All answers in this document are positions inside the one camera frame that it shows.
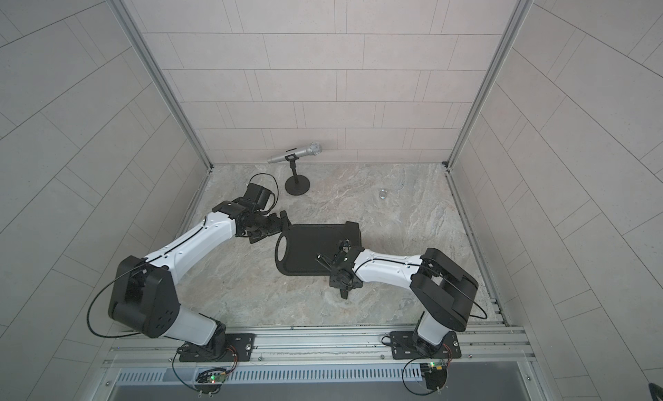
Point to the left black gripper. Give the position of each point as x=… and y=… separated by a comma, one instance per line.
x=274, y=227

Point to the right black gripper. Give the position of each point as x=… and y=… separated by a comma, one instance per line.
x=333, y=283

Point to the black cutting board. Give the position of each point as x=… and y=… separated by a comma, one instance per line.
x=299, y=245

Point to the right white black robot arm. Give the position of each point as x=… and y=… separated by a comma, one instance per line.
x=446, y=290

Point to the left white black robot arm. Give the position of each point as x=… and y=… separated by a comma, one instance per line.
x=144, y=296

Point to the left green circuit board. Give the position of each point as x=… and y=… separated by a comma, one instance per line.
x=210, y=381

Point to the black microphone stand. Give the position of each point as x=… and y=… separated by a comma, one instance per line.
x=296, y=184

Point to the silver microphone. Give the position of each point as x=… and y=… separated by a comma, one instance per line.
x=313, y=149

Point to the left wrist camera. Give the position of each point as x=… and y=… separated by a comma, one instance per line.
x=257, y=197

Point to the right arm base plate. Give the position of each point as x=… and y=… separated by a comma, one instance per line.
x=406, y=346

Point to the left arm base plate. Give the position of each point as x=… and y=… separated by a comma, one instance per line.
x=222, y=348

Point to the aluminium mounting rail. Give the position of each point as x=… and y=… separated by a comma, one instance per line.
x=276, y=346

